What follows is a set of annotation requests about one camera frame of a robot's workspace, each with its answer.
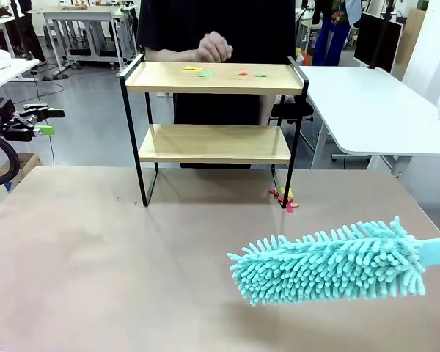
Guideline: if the person in dark trousers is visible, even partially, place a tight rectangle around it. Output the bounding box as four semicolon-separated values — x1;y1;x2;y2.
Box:
16;14;48;63

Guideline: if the person's right forearm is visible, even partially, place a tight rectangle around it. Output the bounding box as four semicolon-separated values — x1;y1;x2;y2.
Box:
145;47;202;62

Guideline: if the brown cardboard panel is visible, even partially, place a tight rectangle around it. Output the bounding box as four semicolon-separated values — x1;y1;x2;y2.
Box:
394;7;430;74

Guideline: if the grey workbench table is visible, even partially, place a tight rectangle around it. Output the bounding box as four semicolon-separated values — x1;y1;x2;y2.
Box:
28;5;137;70

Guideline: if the large white table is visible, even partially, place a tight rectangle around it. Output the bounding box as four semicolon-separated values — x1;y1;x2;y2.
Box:
299;65;440;179

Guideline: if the person in blue trousers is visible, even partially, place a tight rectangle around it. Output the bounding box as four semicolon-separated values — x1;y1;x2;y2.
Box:
312;0;363;67

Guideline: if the black office chair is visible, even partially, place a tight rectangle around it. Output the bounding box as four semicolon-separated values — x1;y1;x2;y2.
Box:
269;98;315;128

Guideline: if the two-tier wooden shelf black frame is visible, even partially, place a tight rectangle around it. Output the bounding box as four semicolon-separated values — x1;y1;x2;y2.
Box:
119;54;309;209

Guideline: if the black tripod pole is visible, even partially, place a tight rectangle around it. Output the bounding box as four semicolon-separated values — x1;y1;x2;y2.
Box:
9;0;36;62

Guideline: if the black monitor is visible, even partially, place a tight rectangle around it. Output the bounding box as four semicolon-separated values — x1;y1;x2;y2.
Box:
353;11;404;74

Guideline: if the open cardboard box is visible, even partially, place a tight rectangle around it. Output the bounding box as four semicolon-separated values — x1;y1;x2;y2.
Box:
0;152;42;184

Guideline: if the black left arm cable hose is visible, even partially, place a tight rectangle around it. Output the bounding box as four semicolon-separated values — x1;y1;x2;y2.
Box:
0;130;21;187

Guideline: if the person's right hand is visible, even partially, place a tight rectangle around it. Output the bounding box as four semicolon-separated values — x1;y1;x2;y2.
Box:
196;31;234;63

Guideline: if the teal microfibre duster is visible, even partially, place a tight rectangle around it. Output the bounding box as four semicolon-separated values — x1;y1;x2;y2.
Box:
227;216;440;307

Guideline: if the person in black shirt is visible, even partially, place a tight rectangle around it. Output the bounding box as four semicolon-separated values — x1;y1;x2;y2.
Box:
136;0;297;125

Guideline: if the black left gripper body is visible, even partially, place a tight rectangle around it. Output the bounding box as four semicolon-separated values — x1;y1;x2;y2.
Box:
0;97;36;142

